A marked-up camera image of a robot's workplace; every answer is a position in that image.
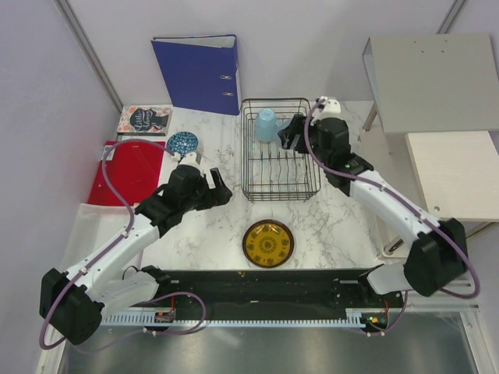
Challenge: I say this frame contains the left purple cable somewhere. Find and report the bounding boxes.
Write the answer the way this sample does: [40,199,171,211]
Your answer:
[39,139,176,351]

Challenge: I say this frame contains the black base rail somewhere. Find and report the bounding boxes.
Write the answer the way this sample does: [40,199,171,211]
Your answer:
[143,266,403,319]

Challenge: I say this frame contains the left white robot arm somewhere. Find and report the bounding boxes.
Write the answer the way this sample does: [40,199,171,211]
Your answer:
[40,164,232,345]

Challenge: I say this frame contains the red folder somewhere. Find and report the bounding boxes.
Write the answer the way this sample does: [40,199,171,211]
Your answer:
[87,142,165,206]

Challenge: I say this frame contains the blue patterned bowl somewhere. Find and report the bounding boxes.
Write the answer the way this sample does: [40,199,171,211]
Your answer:
[166,132,199,157]

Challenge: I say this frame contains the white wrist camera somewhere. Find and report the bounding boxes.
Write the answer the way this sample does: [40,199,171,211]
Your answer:
[313,96,342,121]
[172,151,203,173]

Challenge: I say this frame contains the beige wooden board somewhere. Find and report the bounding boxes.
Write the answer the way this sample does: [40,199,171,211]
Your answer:
[405,131,498,222]

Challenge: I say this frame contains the little women book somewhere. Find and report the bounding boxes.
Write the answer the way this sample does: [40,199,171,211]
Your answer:
[116,105,173,136]

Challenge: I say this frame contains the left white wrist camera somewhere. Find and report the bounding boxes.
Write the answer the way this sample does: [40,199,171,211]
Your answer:
[172,151,203,173]

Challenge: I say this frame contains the yellow plate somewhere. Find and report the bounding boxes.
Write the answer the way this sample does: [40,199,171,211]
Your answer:
[242,219,295,269]

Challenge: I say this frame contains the white cable duct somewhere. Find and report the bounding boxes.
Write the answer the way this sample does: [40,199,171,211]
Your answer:
[101,308,366,329]

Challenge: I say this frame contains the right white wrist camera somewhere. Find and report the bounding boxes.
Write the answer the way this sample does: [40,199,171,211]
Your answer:
[313,96,342,121]

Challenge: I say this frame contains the grey metal shelf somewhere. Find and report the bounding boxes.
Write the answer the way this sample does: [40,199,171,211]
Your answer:
[363,33,498,133]

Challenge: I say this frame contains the blue ring binder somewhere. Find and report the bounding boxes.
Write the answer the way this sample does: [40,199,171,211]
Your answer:
[151,34,240,116]

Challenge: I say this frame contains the light blue cup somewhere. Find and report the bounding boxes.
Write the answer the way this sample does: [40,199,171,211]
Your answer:
[255,108,277,143]

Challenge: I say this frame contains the black wire dish rack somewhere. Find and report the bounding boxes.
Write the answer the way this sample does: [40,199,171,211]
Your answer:
[240,97,321,202]

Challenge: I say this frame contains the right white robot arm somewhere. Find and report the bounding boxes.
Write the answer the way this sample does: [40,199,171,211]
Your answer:
[277,115,480,307]

